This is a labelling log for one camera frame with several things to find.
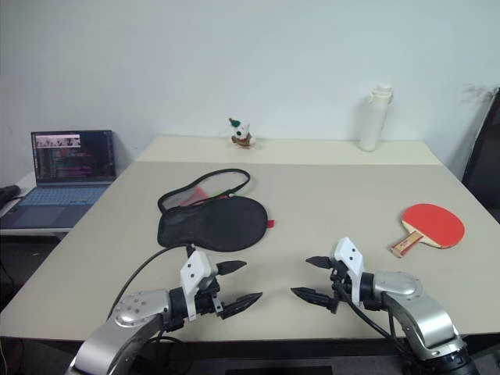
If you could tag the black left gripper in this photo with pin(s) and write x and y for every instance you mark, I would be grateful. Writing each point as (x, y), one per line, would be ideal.
(207, 300)

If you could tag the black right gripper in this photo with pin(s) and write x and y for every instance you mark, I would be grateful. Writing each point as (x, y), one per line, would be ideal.
(339, 282)

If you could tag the red zippered case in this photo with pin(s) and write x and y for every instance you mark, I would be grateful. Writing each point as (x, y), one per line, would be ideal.
(218, 222)

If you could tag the red table tennis paddle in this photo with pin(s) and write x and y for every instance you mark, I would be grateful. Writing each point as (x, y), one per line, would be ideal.
(433, 222)

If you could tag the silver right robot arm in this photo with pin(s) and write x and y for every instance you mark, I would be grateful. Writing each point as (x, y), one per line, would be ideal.
(426, 312)

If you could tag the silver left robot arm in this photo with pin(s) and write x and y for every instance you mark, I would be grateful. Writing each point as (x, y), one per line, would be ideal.
(129, 308)

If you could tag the small white plush toy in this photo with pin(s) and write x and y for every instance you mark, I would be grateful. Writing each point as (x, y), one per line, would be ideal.
(243, 134)

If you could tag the white plastic bottle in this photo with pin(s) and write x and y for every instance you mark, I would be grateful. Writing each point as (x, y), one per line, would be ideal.
(371, 125)

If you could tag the black office chair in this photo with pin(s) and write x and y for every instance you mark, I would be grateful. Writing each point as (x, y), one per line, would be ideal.
(486, 164)

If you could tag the open blue laptop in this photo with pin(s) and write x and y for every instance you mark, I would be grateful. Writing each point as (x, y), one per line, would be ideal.
(70, 156)

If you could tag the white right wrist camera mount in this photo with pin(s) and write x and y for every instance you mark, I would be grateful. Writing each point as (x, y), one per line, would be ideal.
(349, 256)

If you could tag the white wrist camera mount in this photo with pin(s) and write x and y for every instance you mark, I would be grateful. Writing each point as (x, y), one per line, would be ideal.
(195, 269)
(349, 256)

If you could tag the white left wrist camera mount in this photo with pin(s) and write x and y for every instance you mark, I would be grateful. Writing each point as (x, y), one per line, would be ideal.
(195, 269)

